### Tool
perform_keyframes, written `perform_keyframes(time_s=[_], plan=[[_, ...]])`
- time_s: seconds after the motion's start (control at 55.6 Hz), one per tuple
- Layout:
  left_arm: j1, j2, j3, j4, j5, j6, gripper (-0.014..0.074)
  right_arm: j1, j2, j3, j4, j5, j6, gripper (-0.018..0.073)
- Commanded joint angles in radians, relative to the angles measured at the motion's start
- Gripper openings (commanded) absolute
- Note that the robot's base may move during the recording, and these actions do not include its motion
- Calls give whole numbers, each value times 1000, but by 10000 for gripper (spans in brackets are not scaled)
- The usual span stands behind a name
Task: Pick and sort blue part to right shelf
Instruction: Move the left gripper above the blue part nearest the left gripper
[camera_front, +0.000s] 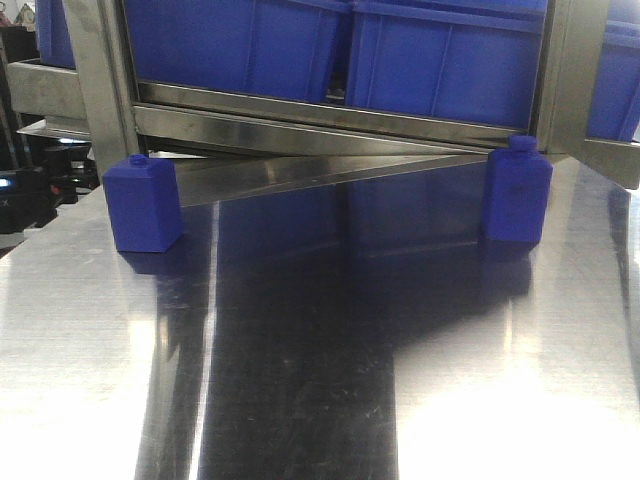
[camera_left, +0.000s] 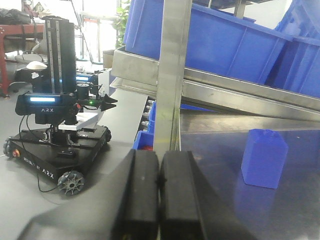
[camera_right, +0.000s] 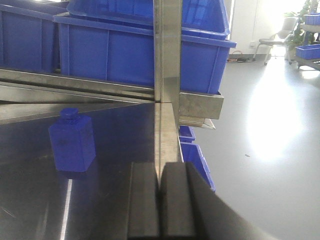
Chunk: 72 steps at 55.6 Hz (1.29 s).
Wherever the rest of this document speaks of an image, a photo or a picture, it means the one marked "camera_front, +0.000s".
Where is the blue bin far left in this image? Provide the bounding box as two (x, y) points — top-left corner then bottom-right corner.
(35, 0), (75, 69)

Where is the black equipment in background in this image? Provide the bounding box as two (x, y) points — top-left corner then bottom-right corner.
(1, 143), (100, 234)

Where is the blue bin far right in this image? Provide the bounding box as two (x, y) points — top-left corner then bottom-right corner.
(587, 21), (639, 142)

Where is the stainless steel shelf rack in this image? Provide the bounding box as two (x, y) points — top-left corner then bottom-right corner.
(6, 1), (639, 189)

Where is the blue plastic bin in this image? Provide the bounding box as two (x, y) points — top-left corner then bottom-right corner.
(124, 1), (351, 103)
(345, 1), (544, 129)

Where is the blue plastic bin left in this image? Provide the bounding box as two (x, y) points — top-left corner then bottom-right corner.
(124, 1), (351, 103)

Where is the blue plastic bin right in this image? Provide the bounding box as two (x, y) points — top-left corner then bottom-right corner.
(345, 1), (544, 129)

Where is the blue bottle-shaped part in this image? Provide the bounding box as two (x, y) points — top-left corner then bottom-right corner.
(482, 135), (553, 244)
(103, 154), (183, 253)

